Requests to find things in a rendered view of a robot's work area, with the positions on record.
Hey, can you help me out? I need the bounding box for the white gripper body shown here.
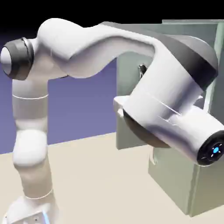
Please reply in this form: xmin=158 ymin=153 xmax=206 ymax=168
xmin=113 ymin=95 xmax=131 ymax=122

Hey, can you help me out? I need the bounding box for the pale green large cabinet door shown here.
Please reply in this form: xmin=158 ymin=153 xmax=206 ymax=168
xmin=100 ymin=21 xmax=217 ymax=151

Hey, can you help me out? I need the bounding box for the pale green cabinet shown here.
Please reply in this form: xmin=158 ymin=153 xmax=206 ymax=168
xmin=100 ymin=19 xmax=224 ymax=218

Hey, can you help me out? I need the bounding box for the dark metal door handle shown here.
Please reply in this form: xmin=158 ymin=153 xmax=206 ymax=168
xmin=138 ymin=64 xmax=147 ymax=78

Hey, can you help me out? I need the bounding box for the pale curved door handle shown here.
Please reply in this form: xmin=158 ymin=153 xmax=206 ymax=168
xmin=148 ymin=146 xmax=157 ymax=165

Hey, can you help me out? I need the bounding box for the pale green small cabinet door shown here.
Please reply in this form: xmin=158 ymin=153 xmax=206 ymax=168
xmin=148 ymin=147 xmax=200 ymax=217

